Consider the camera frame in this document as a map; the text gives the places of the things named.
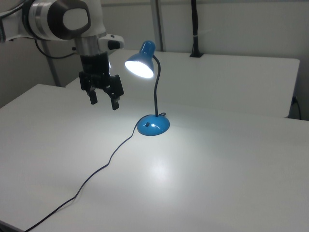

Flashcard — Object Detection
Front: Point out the black cable beside table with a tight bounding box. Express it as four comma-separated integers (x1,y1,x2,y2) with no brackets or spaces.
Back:
291,96,303,119

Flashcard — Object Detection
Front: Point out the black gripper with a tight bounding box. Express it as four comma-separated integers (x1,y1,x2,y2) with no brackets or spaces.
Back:
78,51,125,111

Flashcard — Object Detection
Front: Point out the black pole with clamp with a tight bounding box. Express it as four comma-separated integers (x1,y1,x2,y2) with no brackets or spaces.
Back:
189,0,205,58

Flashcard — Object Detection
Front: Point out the black lamp power cable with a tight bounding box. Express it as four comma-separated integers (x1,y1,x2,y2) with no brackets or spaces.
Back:
24,111,167,232

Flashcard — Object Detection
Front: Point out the grey metal frame post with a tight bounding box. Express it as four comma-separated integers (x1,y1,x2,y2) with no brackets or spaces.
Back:
150,0,165,52
44,40,61,87

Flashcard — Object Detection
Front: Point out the blue gooseneck desk lamp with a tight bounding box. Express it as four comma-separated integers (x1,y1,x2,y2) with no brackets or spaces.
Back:
124,40,170,136

